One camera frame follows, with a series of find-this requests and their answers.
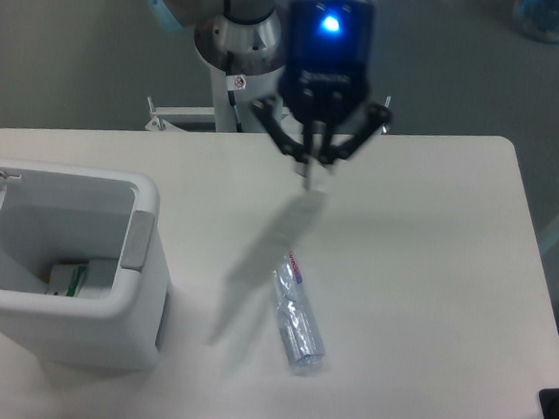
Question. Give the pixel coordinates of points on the white trash can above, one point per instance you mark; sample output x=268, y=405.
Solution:
x=68, y=214

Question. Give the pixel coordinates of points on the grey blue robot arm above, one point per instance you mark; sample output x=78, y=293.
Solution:
x=295, y=70

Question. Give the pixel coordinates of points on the crushed clear plastic bottle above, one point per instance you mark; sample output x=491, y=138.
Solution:
x=300, y=334

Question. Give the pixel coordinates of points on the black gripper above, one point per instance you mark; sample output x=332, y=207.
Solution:
x=324, y=79

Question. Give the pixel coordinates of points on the green white carton in bin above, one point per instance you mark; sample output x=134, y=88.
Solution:
x=67, y=280

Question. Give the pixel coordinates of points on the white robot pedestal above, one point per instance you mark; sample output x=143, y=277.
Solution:
x=246, y=59

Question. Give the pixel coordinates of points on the clear plastic bag with labels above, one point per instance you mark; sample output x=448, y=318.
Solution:
x=282, y=233

